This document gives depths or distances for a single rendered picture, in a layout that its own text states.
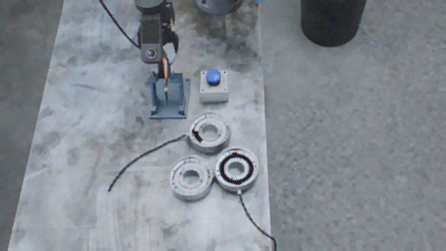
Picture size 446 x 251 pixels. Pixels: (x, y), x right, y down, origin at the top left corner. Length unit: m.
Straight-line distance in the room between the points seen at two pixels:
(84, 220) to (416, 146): 1.47
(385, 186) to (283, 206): 0.41
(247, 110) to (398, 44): 1.38
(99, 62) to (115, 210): 0.46
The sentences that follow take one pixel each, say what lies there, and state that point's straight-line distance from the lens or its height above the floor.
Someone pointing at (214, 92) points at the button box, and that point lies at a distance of 1.35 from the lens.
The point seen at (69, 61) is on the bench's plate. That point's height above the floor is 0.80.
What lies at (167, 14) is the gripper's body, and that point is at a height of 1.06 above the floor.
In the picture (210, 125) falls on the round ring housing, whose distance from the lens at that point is 1.33.
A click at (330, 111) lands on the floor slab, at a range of 2.35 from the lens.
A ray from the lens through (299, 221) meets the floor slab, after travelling 2.09.
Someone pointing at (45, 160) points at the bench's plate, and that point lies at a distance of 1.40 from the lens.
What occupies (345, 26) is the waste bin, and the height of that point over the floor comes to 0.14.
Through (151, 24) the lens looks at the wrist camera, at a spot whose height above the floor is 1.08.
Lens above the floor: 1.93
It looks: 57 degrees down
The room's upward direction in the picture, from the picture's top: 8 degrees counter-clockwise
